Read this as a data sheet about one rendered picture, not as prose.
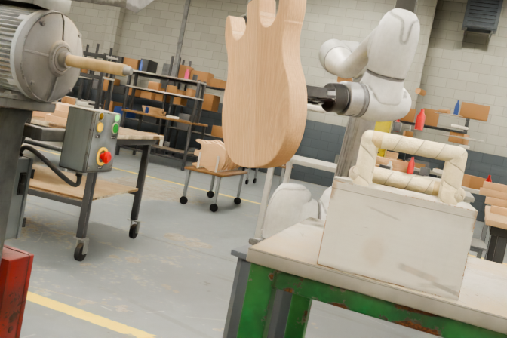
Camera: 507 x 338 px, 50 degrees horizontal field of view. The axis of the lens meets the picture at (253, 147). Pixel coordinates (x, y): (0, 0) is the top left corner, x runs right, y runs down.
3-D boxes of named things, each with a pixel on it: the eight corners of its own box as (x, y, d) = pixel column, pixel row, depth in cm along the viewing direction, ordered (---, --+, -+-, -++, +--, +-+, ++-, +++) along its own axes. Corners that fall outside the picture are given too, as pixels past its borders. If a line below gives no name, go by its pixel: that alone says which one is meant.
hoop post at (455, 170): (440, 202, 104) (450, 153, 103) (438, 201, 107) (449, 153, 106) (457, 206, 103) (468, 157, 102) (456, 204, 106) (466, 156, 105)
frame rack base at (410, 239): (315, 265, 109) (333, 179, 108) (325, 250, 123) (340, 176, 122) (459, 302, 102) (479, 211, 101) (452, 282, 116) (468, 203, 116)
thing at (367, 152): (351, 182, 108) (361, 136, 108) (352, 182, 111) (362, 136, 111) (367, 186, 107) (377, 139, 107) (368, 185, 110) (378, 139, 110)
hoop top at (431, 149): (359, 144, 107) (363, 127, 107) (361, 144, 111) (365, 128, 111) (466, 165, 102) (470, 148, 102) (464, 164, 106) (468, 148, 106)
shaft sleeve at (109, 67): (63, 59, 149) (70, 52, 151) (67, 68, 152) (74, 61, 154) (120, 69, 144) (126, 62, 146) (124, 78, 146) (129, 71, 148)
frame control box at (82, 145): (7, 176, 175) (20, 96, 173) (51, 173, 195) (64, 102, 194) (71, 193, 167) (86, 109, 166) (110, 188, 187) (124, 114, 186)
